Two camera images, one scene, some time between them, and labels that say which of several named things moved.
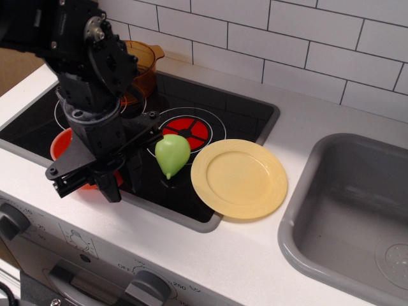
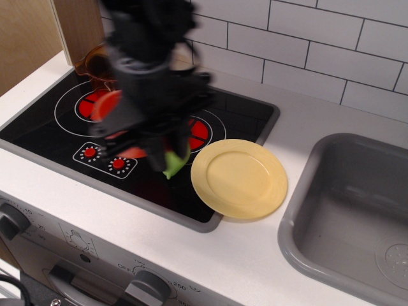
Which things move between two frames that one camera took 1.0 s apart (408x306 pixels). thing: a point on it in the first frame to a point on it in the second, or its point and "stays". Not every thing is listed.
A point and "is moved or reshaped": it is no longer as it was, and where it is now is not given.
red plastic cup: (60, 142) is moved or reshaped
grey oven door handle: (75, 286) stays
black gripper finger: (134, 165) to (178, 134)
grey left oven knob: (13, 222) stays
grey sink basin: (345, 217) stays
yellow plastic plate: (238, 179) stays
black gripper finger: (107, 184) to (155, 152)
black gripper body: (102, 138) to (157, 104)
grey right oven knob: (149, 288) stays
